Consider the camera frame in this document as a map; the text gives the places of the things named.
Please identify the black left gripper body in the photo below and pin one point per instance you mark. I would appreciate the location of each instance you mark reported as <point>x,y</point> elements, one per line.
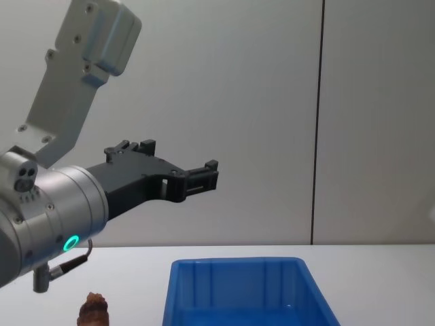
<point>136,183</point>

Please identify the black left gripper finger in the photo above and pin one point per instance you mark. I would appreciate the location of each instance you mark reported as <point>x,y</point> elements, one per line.
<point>202,178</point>
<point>130,147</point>

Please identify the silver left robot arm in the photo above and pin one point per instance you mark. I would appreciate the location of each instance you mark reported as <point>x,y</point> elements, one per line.
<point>51,210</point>

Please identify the blue plastic bin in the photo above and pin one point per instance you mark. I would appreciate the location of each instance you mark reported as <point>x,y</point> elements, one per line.
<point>244,299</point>

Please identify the small brown lumpy object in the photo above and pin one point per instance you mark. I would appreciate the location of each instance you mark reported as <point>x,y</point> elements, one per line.
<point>94,310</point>

